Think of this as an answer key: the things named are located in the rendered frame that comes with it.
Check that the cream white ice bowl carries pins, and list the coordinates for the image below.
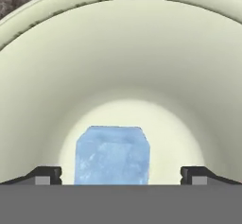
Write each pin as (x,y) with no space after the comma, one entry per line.
(119,60)

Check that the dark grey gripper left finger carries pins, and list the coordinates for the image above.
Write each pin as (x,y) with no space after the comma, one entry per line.
(47,173)

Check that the pale blue ice cube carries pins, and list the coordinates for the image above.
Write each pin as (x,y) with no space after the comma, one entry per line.
(112,157)

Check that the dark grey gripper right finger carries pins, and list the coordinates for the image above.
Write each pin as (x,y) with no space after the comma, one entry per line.
(194,172)

